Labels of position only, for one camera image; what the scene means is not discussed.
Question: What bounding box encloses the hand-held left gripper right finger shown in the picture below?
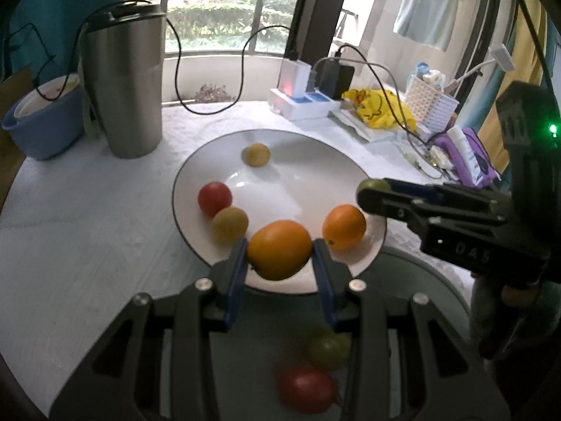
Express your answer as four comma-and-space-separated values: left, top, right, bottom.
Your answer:
312, 238, 511, 421

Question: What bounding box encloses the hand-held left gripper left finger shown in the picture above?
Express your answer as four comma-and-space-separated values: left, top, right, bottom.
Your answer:
48, 237, 250, 421

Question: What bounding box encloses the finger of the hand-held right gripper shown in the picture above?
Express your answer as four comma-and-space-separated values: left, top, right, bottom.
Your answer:
383, 178, 500, 205
356, 185, 439, 234

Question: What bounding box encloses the green tomato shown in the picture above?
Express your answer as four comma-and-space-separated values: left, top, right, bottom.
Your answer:
357, 178, 392, 198
306, 329, 352, 371

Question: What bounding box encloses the orange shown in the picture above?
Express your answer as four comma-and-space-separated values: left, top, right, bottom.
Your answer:
246, 220, 313, 281
322, 204, 367, 252

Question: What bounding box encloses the yellow tomato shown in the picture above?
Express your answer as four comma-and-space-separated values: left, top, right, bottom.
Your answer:
212, 207, 249, 246
242, 143, 271, 168

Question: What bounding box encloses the white plate with dark rim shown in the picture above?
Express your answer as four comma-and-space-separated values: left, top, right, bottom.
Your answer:
172, 129, 388, 295

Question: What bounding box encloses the person's right hand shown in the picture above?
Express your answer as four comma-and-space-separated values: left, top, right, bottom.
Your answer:
500, 285, 544, 305

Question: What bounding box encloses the small white adapter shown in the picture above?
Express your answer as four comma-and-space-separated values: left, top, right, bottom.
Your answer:
430, 145, 454, 169

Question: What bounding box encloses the white tube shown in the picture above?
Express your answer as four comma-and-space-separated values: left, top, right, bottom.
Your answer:
447, 125, 483, 180

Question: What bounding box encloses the white flat package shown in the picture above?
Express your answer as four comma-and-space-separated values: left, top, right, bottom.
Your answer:
331, 109, 432, 143

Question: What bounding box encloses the purple bag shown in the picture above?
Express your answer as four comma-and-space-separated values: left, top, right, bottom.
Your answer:
432, 127, 500, 189

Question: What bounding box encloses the grey round placemat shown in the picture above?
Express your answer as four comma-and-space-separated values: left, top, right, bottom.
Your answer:
162, 246, 496, 421

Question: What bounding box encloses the white plastic basket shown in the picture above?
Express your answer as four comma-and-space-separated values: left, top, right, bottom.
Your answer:
404, 74, 460, 130

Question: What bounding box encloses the yellow plastic bag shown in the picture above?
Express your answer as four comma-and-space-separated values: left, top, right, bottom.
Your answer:
342, 88, 417, 130

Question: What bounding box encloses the red tomato with stem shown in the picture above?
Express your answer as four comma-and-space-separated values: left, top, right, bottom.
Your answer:
278, 366, 343, 415

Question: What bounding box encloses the yellow curtain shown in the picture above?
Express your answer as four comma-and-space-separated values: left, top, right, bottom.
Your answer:
478, 9, 548, 172

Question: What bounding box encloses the white power strip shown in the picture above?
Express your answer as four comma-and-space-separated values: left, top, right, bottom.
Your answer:
268, 88, 345, 121

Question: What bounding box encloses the black charger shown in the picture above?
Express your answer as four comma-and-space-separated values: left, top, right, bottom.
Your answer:
315, 59, 356, 99

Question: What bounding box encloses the white charger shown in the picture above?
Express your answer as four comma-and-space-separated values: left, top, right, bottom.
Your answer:
279, 58, 313, 99

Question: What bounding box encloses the white clip lamp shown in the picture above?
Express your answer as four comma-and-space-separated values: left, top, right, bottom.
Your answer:
456, 44, 515, 93

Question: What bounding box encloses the light blue hanging towel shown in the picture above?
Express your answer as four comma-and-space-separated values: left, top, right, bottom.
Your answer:
393, 0, 462, 51

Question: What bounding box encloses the stainless steel kettle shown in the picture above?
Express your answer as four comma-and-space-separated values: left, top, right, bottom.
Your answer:
79, 1, 167, 159

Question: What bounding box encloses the blue plastic bowl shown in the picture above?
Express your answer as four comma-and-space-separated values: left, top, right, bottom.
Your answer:
1, 74, 86, 161

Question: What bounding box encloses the cardboard box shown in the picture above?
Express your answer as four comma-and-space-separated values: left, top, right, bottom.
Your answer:
0, 64, 36, 211

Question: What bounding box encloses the grey cable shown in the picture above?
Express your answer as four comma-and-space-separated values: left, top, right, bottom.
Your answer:
405, 134, 443, 180

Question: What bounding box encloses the black charger cable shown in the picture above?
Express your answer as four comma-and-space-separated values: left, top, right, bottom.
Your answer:
326, 43, 443, 172

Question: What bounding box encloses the black window frame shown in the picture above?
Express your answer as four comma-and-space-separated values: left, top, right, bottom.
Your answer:
285, 0, 356, 60

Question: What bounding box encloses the thin black cable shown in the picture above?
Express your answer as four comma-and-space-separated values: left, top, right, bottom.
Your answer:
0, 0, 303, 117

